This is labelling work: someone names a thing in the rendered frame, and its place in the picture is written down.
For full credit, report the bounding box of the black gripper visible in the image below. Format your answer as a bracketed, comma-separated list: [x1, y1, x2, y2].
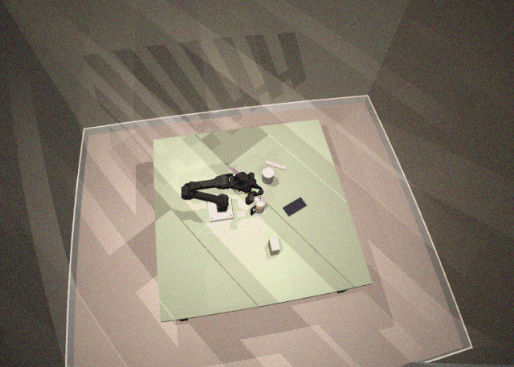
[238, 173, 263, 205]

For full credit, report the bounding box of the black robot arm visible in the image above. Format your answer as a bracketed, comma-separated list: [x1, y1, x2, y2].
[181, 172, 257, 213]

